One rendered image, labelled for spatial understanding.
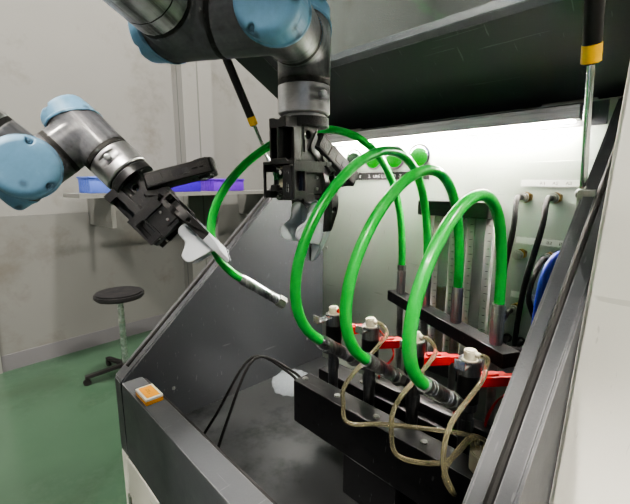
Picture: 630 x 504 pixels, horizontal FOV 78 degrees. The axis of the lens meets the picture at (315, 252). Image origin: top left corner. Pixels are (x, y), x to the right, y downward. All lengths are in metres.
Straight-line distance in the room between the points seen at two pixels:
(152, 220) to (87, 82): 3.02
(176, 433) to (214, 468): 0.11
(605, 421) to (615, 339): 0.08
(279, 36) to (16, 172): 0.34
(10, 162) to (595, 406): 0.68
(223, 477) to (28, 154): 0.46
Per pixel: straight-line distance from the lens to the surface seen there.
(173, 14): 0.51
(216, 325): 0.91
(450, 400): 0.50
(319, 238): 0.58
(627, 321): 0.49
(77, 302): 3.60
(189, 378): 0.92
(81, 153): 0.72
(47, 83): 3.56
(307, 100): 0.56
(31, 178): 0.57
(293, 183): 0.53
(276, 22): 0.47
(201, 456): 0.63
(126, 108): 3.72
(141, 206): 0.69
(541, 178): 0.77
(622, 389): 0.50
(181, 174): 0.67
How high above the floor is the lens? 1.32
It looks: 10 degrees down
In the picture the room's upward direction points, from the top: straight up
